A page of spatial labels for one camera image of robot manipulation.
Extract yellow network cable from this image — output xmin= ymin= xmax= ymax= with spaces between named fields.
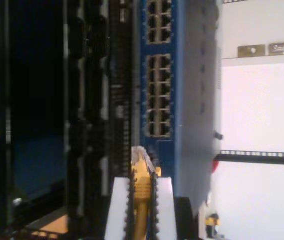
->
xmin=131 ymin=146 xmax=162 ymax=240

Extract yellow black power tool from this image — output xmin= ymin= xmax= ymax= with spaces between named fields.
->
xmin=205 ymin=213 xmax=220 ymax=239

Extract black rack server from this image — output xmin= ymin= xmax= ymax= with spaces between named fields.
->
xmin=66 ymin=0 xmax=140 ymax=218

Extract brass door plate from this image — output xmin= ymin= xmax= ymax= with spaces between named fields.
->
xmin=237 ymin=44 xmax=266 ymax=59

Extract silver black door latch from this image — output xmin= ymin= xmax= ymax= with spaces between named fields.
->
xmin=268 ymin=41 xmax=284 ymax=55

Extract black perforated rack post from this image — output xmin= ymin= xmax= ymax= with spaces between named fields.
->
xmin=214 ymin=149 xmax=284 ymax=167

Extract blue network switch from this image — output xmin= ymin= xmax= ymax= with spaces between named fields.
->
xmin=138 ymin=0 xmax=222 ymax=213

